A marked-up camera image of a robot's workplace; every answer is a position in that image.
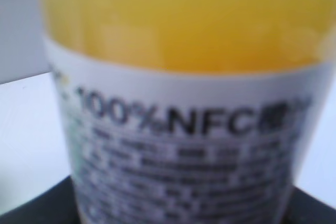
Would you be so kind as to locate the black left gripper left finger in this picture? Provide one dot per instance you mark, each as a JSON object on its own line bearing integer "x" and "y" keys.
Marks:
{"x": 56, "y": 205}

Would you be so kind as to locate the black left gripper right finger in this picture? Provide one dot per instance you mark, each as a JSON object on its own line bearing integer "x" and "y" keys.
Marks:
{"x": 305, "y": 209}

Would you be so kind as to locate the orange juice bottle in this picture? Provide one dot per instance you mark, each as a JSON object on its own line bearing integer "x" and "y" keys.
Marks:
{"x": 188, "y": 111}

